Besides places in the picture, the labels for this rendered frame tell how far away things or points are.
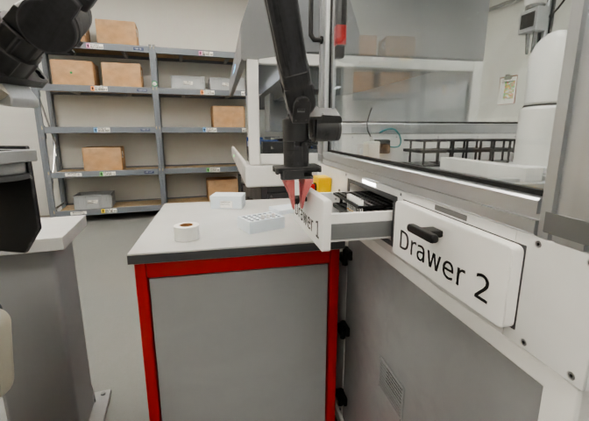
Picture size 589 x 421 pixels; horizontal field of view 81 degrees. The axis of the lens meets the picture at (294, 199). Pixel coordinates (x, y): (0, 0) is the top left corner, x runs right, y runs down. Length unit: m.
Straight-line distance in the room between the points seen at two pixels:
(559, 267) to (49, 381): 1.40
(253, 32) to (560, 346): 1.48
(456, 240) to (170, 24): 4.80
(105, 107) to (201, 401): 4.25
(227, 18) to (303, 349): 4.59
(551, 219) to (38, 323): 1.33
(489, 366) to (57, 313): 1.18
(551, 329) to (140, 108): 4.80
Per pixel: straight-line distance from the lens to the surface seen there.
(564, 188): 0.47
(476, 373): 0.66
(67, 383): 1.48
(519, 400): 0.60
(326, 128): 0.77
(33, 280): 1.32
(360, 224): 0.75
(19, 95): 0.75
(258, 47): 1.63
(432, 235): 0.56
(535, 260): 0.50
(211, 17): 5.17
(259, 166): 1.61
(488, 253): 0.53
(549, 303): 0.50
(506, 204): 0.52
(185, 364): 1.12
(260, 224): 1.05
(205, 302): 1.02
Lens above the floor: 1.07
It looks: 12 degrees down
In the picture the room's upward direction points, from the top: straight up
